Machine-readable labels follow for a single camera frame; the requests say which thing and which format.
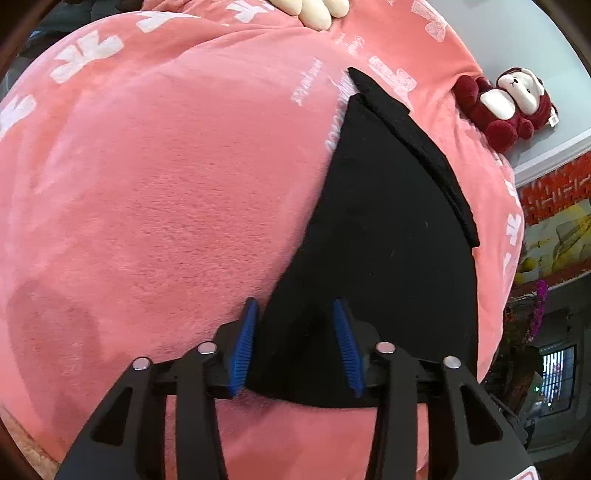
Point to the wall painting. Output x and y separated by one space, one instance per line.
556 244

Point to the barred window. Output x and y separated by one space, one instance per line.
557 376

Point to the cream plush toy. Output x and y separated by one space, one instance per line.
314 10

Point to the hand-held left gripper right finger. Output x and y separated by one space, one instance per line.
345 346

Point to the black shorts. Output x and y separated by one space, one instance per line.
383 258

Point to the red and white plush monkey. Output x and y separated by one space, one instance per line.
505 107

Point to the purple flowers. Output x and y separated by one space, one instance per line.
535 309

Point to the pink printed blanket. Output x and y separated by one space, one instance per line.
161 184

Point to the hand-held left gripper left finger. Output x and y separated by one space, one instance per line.
244 344

